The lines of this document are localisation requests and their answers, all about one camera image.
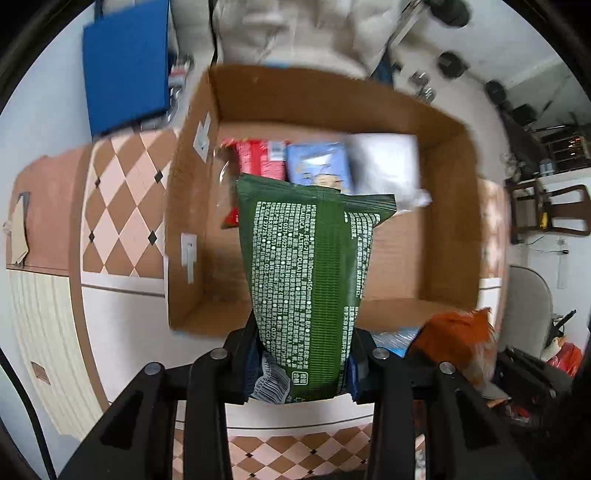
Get orange red snack packet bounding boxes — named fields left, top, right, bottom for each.
left=406, top=308, right=498, bottom=388

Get green snack packet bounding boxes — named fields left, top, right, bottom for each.
left=236, top=174, right=397, bottom=405

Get blue cartoon tissue pack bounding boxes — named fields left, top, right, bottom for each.
left=286, top=142, right=353, bottom=194

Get white plastic bag pack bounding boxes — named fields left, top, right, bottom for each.
left=345, top=133, right=432, bottom=213

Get red plastic bag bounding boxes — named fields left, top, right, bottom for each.
left=548, top=342, right=583, bottom=378

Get long blue snack packet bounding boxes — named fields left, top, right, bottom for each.
left=372, top=327, right=420, bottom=358

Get grey round chair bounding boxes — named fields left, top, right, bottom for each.
left=498, top=265, right=553, bottom=358

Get open cardboard box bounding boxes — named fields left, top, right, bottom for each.
left=164, top=64, right=484, bottom=337

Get dark wooden chair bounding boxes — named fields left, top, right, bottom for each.
left=505, top=179, right=590, bottom=245

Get cardboard scrap piece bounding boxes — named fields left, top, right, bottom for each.
left=3, top=191, right=30, bottom=268

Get chrome dumbbell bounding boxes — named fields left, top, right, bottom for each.
left=409, top=71, right=437, bottom=104

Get barbell on floor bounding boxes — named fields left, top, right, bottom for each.
left=436, top=51, right=507, bottom=106

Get white puffer jacket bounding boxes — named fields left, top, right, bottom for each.
left=214, top=0, right=403, bottom=77

